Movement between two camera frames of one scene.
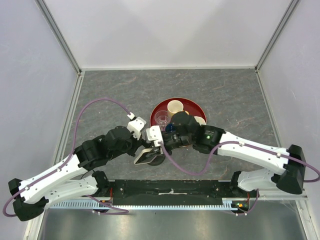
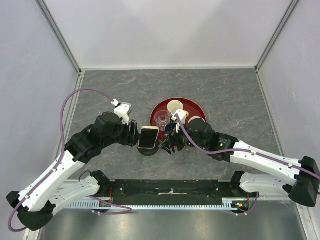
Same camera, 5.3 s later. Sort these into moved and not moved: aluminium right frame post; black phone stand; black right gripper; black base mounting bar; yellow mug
Moved: black phone stand
Not moved: black base mounting bar; yellow mug; black right gripper; aluminium right frame post
